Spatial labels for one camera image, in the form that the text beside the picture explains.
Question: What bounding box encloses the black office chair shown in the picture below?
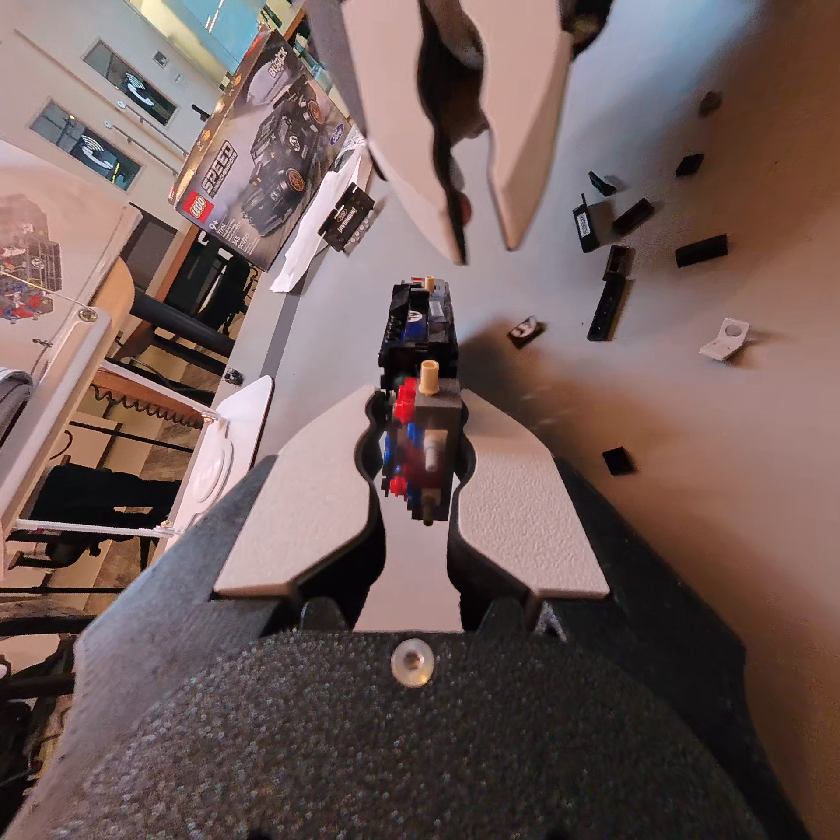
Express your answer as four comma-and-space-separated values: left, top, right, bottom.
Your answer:
164, 246, 260, 332

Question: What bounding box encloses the person's right hand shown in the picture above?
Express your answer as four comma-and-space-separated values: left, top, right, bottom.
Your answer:
430, 62, 494, 224

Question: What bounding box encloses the white numbered paper bag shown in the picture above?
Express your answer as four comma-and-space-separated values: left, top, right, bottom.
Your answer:
270, 125, 368, 293

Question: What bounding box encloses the lego car model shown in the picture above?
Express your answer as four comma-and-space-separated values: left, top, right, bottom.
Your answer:
377, 276, 470, 527

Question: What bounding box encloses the narrow black stickered tile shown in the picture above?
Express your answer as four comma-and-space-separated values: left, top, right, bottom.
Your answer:
572, 193, 601, 253

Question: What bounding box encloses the white book stand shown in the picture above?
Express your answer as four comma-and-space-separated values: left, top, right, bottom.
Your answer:
0, 305, 275, 572

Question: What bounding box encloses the black coiled cable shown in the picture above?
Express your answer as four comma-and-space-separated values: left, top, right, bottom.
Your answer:
88, 386, 206, 429

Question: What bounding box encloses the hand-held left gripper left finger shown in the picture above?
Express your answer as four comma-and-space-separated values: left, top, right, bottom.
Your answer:
213, 386, 387, 629

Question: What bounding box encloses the black stickered lego panel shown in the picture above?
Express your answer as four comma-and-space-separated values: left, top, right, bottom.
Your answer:
318, 184, 376, 253

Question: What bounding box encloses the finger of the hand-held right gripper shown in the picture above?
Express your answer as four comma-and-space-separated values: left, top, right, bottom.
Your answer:
341, 0, 469, 265
459, 0, 576, 252

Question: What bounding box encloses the small grey lego tile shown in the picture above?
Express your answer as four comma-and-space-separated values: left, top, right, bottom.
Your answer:
699, 318, 751, 363

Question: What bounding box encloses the black metal stand pole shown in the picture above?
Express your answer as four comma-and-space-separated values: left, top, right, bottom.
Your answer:
131, 292, 237, 358

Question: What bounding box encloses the long black lego plate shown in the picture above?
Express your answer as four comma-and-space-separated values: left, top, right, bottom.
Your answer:
586, 279, 630, 343

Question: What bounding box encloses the lego set box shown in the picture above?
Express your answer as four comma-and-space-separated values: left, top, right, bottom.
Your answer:
169, 29, 358, 271

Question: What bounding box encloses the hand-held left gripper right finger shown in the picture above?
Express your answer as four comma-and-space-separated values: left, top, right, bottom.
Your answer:
449, 389, 611, 632

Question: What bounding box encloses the lego instruction booklet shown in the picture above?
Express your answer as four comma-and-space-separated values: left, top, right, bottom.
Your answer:
0, 139, 142, 382

